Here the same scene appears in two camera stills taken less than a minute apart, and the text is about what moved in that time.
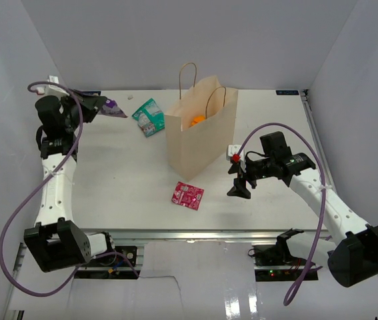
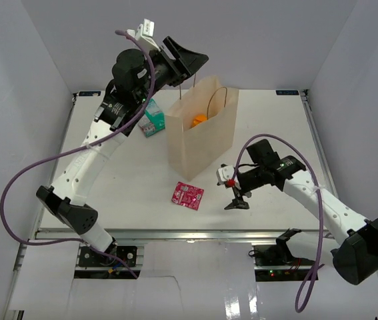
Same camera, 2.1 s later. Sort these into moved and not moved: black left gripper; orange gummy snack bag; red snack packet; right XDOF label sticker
Moved: black left gripper
Not moved: orange gummy snack bag; red snack packet; right XDOF label sticker
